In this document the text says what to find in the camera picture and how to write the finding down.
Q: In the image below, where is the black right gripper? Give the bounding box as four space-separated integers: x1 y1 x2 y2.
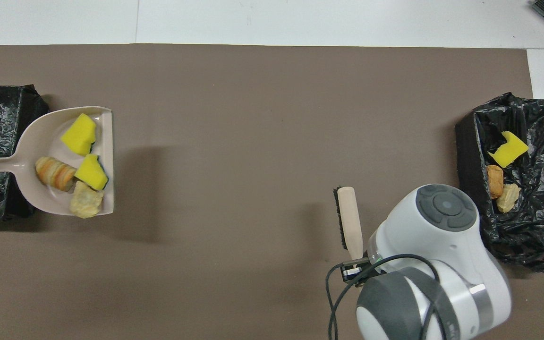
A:
340 257 381 288

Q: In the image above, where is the beige brush with black bristles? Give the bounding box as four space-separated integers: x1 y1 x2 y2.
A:
333 186 365 269

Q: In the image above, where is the tan peanut-shaped bread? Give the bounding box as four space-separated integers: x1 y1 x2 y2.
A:
486 164 505 200

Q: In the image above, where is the orange striped toy croissant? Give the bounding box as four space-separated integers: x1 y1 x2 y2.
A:
496 183 521 213

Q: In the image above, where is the yellow sponge with notched edge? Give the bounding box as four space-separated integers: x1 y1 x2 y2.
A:
487 131 529 169

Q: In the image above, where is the brown curled toy croissant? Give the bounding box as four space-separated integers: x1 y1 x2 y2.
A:
69 181 104 219

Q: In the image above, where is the small yellow sponge wedge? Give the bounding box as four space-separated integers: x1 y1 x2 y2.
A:
74 153 109 191

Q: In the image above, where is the yellow five-sided sponge chunk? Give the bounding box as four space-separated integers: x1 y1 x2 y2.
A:
60 113 97 157

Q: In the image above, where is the pale-tipped striped toy croissant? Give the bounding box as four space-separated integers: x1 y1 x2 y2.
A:
34 156 77 193

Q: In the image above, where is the beige plastic dustpan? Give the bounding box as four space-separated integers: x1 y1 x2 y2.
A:
0 106 114 217

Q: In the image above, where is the brown table mat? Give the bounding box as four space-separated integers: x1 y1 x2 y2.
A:
0 43 544 340

